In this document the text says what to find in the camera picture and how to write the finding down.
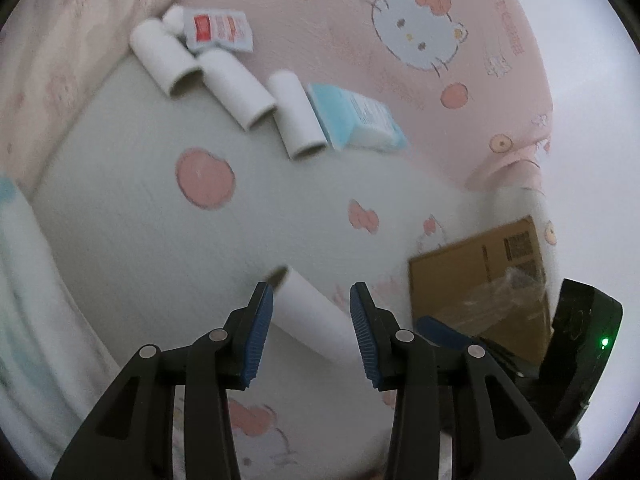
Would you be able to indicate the white cardboard tube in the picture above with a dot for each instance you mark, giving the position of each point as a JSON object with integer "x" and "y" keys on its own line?
{"x": 235, "y": 85}
{"x": 310, "y": 315}
{"x": 295, "y": 115}
{"x": 160, "y": 55}

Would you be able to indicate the white pouch with red label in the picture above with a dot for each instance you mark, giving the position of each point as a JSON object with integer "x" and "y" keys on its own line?
{"x": 215, "y": 27}

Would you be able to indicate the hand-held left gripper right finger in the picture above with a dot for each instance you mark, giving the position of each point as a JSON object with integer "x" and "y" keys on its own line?
{"x": 362, "y": 340}

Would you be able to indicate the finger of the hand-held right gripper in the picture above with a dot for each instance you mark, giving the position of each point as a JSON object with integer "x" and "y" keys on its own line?
{"x": 442, "y": 331}

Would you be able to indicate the pink white cartoon blanket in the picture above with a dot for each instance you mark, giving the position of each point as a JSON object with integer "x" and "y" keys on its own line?
{"x": 125, "y": 250}

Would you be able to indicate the white plush blanket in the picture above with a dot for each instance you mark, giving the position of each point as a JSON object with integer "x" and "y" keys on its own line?
{"x": 30, "y": 300}

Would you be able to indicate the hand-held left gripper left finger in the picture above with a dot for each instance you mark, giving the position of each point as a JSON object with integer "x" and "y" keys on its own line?
{"x": 257, "y": 340}

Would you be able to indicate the blue tissue packet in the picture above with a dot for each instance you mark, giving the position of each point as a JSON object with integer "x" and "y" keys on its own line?
{"x": 350, "y": 115}

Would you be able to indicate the brown cardboard box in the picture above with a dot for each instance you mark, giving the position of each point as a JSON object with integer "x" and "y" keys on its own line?
{"x": 450, "y": 285}

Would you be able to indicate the clear plastic bag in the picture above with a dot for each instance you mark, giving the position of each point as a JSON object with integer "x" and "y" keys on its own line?
{"x": 510, "y": 295}

